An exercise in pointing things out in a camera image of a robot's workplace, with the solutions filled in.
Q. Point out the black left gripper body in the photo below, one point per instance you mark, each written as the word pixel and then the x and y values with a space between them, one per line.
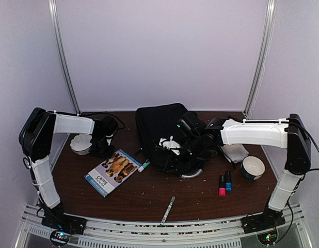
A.
pixel 100 149

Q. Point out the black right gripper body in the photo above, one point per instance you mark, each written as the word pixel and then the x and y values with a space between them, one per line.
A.
pixel 195 146

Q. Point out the black student backpack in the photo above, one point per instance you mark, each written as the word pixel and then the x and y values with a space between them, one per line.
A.
pixel 155 127

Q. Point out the blue dog picture book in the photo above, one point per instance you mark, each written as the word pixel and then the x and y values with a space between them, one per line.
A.
pixel 112 172

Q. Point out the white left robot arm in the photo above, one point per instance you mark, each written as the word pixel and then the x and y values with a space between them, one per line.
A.
pixel 36 138

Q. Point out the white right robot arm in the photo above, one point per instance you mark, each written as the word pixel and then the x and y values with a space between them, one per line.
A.
pixel 286 143

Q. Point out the white plastic pouch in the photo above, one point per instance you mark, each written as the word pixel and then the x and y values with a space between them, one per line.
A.
pixel 234 153

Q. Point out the small black pen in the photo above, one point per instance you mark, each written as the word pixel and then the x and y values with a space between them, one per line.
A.
pixel 138 151

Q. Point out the blue capped black highlighter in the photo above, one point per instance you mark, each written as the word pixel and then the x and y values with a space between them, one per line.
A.
pixel 228 180

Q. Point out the pink capped black highlighter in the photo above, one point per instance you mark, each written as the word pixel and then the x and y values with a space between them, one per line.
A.
pixel 222 186

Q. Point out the blue white ceramic bowl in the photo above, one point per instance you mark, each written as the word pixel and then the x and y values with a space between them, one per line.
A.
pixel 252 168

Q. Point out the thin green white pen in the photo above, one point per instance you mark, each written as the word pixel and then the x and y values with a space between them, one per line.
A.
pixel 166 214

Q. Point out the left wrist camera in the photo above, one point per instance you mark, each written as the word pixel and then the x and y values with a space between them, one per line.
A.
pixel 109 125

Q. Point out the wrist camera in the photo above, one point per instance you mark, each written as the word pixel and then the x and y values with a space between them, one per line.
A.
pixel 109 125
pixel 190 124

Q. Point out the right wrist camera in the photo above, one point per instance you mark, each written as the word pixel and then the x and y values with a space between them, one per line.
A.
pixel 190 124

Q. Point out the left aluminium corner post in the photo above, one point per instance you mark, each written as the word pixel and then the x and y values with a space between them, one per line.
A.
pixel 62 56

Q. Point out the aluminium corner post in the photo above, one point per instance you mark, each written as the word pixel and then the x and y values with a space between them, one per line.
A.
pixel 62 56
pixel 260 65

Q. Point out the right aluminium corner post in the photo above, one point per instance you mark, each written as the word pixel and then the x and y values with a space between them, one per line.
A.
pixel 260 65

